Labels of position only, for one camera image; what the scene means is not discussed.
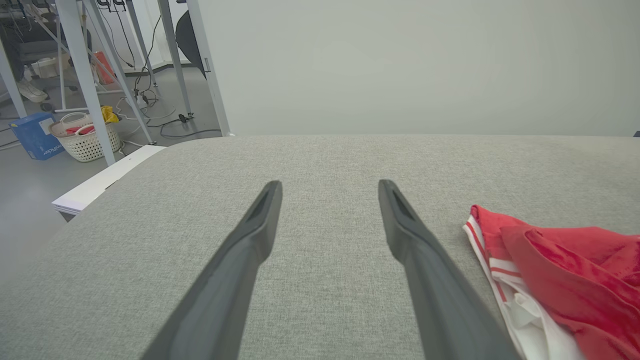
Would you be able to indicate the yellow item in basket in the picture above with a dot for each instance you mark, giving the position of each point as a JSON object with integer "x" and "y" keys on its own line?
{"x": 107, "y": 114}

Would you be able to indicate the blue cardboard box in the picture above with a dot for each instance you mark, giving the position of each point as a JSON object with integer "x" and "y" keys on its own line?
{"x": 35, "y": 135}

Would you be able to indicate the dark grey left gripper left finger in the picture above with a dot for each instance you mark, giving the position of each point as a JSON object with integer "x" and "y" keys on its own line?
{"x": 230, "y": 280}

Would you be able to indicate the white plastic laundry basket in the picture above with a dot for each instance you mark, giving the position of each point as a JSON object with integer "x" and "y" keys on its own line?
{"x": 90, "y": 145}

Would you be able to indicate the white folding stand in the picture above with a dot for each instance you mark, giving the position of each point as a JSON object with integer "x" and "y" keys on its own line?
{"x": 61, "y": 75}

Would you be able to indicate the large white desk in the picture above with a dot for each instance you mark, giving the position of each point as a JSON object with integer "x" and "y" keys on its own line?
{"x": 82, "y": 75}

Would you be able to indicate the seated person in black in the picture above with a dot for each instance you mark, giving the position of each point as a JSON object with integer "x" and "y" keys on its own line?
{"x": 187, "y": 40}

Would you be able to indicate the orange bag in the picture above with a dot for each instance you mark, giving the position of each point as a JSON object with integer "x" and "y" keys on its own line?
{"x": 103, "y": 70}

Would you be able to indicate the red Bulls 23 jersey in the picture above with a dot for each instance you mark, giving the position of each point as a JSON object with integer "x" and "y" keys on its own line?
{"x": 575, "y": 270}

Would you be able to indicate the white power supply box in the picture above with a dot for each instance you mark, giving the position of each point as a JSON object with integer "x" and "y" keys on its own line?
{"x": 95, "y": 185}

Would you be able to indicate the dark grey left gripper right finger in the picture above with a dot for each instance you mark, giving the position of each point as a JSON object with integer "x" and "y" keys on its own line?
{"x": 440, "y": 300}

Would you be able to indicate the red garment in basket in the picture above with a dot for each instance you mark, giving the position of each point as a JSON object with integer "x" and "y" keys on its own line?
{"x": 85, "y": 130}

